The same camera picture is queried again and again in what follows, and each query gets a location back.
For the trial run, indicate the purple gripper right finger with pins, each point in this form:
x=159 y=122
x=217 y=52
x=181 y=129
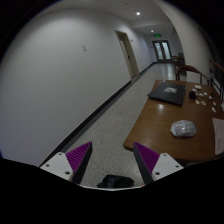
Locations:
x=154 y=166

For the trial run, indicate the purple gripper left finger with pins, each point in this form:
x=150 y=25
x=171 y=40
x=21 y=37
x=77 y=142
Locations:
x=70 y=166

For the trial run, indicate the black computer mouse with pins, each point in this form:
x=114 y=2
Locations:
x=192 y=95

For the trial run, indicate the black bag on floor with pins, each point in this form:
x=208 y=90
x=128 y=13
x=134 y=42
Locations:
x=115 y=181

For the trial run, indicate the clear plastic bag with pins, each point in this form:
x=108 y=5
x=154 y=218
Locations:
x=183 y=128

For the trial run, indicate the white paper sheet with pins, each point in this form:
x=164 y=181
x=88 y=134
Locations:
x=218 y=125

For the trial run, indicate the white small packet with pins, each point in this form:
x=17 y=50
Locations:
x=198 y=87

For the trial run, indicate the wooden chair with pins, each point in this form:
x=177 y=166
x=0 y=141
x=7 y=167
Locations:
x=188 y=68

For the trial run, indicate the beige corridor door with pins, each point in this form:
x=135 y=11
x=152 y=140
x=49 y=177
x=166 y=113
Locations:
x=128 y=53

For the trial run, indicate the double glass exit door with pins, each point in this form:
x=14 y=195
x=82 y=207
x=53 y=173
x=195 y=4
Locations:
x=162 y=51

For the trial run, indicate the green exit sign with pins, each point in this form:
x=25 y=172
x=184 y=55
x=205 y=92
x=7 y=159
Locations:
x=157 y=35

